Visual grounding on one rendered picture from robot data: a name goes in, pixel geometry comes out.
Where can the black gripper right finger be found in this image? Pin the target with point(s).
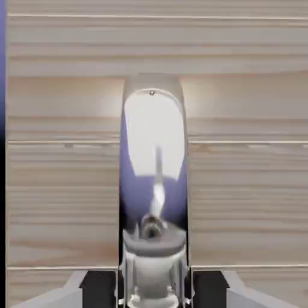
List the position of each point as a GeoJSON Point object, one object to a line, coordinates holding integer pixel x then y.
{"type": "Point", "coordinates": [209, 288]}

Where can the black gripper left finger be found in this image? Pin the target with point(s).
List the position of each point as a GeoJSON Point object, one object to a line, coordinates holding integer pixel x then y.
{"type": "Point", "coordinates": [98, 288]}

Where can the light wood cabinet door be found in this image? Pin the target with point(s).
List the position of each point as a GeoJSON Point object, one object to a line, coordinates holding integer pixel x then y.
{"type": "Point", "coordinates": [60, 204]}
{"type": "Point", "coordinates": [48, 281]}
{"type": "Point", "coordinates": [60, 60]}

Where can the light wood cabinet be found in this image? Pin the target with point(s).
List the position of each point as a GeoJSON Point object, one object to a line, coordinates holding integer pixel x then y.
{"type": "Point", "coordinates": [144, 7]}

